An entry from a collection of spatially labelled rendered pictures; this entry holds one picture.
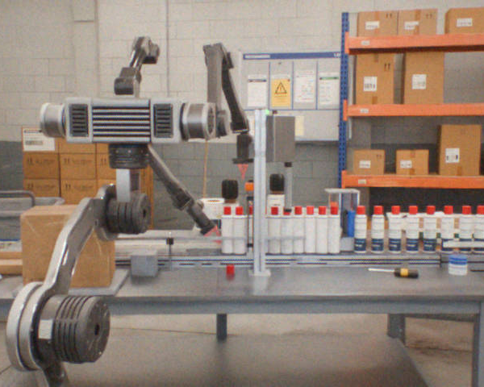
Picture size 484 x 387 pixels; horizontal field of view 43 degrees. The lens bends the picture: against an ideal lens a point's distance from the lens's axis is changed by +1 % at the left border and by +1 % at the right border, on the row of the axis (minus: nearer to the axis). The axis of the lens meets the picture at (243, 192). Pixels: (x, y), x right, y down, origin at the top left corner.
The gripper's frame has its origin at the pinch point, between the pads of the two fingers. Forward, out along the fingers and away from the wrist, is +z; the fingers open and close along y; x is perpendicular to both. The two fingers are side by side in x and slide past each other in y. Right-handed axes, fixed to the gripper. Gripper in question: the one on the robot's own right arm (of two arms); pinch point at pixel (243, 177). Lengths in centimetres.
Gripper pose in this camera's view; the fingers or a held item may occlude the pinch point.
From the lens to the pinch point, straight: 277.4
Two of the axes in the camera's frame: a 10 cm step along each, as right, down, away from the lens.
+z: 0.0, 9.9, 1.5
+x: 0.2, 1.5, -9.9
